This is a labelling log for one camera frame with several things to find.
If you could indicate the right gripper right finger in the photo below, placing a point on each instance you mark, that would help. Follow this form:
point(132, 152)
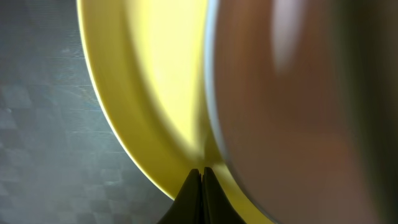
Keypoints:
point(216, 207)

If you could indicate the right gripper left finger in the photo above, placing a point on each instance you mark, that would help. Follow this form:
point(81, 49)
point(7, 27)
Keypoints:
point(187, 206)

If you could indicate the pink bowl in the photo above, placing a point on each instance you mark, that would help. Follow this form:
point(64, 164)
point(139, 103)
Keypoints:
point(302, 97)

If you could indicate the dark brown serving tray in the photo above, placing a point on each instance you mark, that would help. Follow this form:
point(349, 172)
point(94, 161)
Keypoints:
point(60, 161)

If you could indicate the yellow plate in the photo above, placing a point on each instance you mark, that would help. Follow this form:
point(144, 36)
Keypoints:
point(147, 67)

